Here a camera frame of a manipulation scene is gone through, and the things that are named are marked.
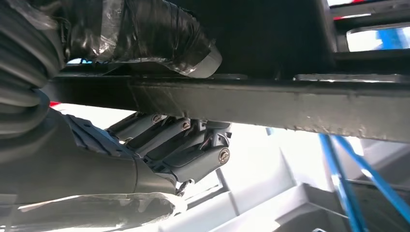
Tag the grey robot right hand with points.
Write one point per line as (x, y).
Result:
(96, 166)

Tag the blue metal shelf rack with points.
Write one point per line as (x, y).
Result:
(341, 185)

